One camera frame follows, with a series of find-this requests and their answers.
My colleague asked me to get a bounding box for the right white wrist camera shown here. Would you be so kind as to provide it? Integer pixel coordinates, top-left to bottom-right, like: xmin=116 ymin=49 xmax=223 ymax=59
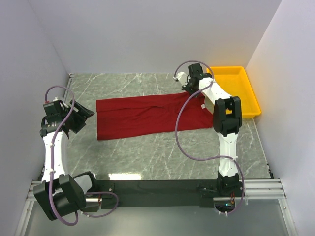
xmin=173 ymin=72 xmax=188 ymax=86

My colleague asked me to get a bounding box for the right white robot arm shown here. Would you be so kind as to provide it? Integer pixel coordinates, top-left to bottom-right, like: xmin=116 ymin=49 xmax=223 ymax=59
xmin=174 ymin=61 xmax=242 ymax=196

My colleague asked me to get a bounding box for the yellow plastic tray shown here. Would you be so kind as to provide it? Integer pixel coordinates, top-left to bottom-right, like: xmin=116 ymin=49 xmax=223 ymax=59
xmin=211 ymin=66 xmax=261 ymax=118

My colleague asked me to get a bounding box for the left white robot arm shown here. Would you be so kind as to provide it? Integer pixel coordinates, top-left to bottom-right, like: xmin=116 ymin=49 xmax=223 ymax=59
xmin=33 ymin=98 xmax=98 ymax=221

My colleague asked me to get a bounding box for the black base beam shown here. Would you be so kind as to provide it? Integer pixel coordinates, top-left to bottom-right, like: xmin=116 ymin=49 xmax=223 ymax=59
xmin=96 ymin=179 xmax=243 ymax=209

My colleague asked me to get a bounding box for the red t shirt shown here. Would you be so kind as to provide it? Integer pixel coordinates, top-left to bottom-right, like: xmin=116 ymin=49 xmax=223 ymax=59
xmin=96 ymin=92 xmax=213 ymax=140

